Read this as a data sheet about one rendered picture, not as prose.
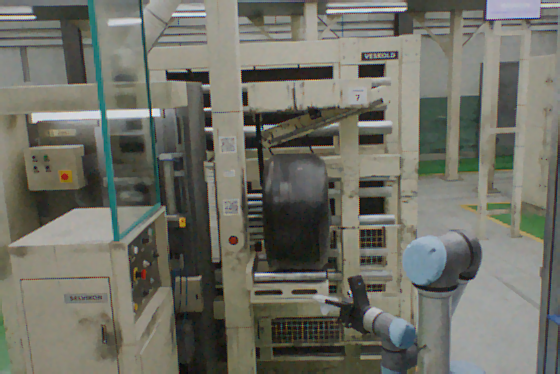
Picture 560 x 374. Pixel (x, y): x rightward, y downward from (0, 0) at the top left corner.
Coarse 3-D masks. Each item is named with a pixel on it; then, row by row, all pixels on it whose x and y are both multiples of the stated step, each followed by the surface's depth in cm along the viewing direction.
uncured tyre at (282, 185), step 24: (264, 168) 238; (288, 168) 231; (312, 168) 230; (264, 192) 228; (288, 192) 224; (312, 192) 224; (264, 216) 226; (288, 216) 223; (312, 216) 222; (264, 240) 231; (288, 240) 225; (312, 240) 225; (288, 264) 235; (312, 264) 235
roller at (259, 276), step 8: (256, 272) 242; (264, 272) 241; (272, 272) 241; (280, 272) 241; (288, 272) 241; (296, 272) 241; (304, 272) 240; (312, 272) 240; (320, 272) 240; (256, 280) 241; (264, 280) 241; (272, 280) 241; (280, 280) 241; (288, 280) 241
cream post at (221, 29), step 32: (224, 0) 224; (224, 32) 227; (224, 64) 229; (224, 96) 232; (224, 128) 235; (224, 160) 238; (224, 192) 241; (224, 224) 244; (224, 256) 247; (224, 288) 250
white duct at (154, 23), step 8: (152, 0) 253; (160, 0) 251; (168, 0) 251; (176, 0) 253; (152, 8) 252; (160, 8) 252; (168, 8) 253; (176, 8) 257; (144, 16) 254; (152, 16) 253; (160, 16) 254; (168, 16) 256; (152, 24) 254; (160, 24) 256; (152, 32) 256; (160, 32) 261; (152, 40) 259
